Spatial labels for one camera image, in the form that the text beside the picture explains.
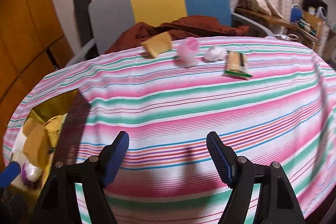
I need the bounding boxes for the white plastic ball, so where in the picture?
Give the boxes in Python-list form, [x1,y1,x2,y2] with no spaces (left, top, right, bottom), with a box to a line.
[203,46,227,62]

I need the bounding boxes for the pink plastic item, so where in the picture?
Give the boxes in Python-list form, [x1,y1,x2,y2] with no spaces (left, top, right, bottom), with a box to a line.
[177,38,199,67]

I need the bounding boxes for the tan wedge sponge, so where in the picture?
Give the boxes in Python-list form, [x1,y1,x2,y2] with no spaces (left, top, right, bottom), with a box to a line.
[141,32,173,58]

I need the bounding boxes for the white rectangular block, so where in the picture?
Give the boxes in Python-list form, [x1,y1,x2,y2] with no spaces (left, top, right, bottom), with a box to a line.
[12,131,27,154]

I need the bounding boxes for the tan tall sponge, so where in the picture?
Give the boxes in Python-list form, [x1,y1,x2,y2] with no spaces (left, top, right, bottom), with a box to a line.
[22,118,50,170]

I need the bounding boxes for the yellow plush toy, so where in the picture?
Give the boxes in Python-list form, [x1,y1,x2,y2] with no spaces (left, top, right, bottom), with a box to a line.
[44,114,67,148]

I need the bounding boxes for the gold metal tin box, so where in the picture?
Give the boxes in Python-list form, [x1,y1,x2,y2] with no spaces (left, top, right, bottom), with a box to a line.
[9,89,91,214]

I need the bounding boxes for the striped pink green tablecloth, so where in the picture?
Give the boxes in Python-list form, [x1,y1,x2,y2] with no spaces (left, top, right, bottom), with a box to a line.
[2,38,335,223]

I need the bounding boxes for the wooden wardrobe panels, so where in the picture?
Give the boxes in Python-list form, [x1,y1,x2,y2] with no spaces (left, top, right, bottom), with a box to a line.
[0,0,76,172]

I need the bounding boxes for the dark red cloth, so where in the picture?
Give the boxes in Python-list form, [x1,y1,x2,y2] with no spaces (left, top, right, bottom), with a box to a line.
[105,15,249,54]

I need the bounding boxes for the black foam roll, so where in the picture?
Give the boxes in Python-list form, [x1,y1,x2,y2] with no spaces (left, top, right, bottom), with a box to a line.
[73,0,93,47]

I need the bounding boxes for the wooden side shelf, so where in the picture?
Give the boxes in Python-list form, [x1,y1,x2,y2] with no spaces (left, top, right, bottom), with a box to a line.
[235,8,321,46]

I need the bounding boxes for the blue cup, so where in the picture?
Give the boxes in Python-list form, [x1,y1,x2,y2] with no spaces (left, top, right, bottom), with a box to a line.
[290,4,303,23]

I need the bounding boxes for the grey yellow blue chair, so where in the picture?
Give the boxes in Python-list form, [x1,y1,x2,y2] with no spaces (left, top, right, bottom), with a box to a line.
[68,0,274,65]

